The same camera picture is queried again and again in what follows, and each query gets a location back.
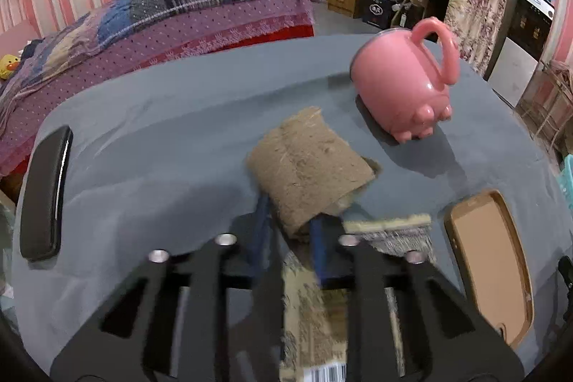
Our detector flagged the pink pig-shaped mug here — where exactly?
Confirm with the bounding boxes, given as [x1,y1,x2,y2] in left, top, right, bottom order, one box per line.
[350,17,461,145]

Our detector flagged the yellow duck plush toy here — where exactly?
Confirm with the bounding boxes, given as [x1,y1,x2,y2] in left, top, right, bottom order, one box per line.
[0,54,22,81]

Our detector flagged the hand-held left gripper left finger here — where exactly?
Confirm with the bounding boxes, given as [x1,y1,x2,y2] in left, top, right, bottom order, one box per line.
[49,193,285,382]

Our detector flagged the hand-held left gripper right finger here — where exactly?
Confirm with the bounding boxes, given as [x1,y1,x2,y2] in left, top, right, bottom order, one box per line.
[311,217,524,382]

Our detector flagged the wooden rack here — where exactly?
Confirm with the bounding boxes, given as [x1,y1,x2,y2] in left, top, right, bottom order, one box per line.
[515,60,573,154]

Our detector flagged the bed with patchwork quilt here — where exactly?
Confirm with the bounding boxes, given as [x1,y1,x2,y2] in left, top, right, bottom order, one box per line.
[0,0,321,177]

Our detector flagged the black smartphone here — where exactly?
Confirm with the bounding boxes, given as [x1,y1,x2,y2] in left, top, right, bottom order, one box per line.
[19,125,73,262]

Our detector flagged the brown rectangular tray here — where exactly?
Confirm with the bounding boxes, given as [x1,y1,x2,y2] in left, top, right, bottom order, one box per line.
[443,189,535,350]

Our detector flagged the teal plastic basket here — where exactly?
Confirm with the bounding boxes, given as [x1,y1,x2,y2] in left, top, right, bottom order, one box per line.
[559,154,573,226]

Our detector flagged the dark printed box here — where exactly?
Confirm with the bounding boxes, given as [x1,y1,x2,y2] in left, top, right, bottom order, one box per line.
[362,0,397,29]

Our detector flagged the floral curtain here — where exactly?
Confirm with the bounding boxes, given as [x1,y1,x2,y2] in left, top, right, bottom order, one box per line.
[443,0,524,78]

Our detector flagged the water dispenser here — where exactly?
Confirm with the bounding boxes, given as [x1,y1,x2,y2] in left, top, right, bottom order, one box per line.
[488,0,556,107]

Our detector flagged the curved beige cardboard piece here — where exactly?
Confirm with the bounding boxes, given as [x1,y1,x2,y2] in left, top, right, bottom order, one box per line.
[246,107,383,240]

